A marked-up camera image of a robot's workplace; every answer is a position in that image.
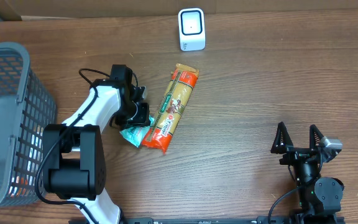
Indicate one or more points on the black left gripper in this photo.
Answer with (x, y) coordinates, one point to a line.
(141, 115)

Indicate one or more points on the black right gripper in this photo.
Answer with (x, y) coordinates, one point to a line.
(278, 147)

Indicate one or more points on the white barcode scanner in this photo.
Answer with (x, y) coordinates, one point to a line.
(191, 28)

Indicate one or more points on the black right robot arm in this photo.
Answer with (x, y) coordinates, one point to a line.
(319, 197)

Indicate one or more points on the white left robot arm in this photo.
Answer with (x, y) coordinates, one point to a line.
(73, 167)

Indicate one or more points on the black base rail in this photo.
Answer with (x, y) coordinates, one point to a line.
(258, 220)

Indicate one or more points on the orange spaghetti packet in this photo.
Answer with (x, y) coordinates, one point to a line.
(171, 108)

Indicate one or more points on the teal tissue packet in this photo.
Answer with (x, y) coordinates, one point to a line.
(135, 135)

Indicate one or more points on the grey plastic mesh basket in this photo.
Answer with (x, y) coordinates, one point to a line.
(26, 107)

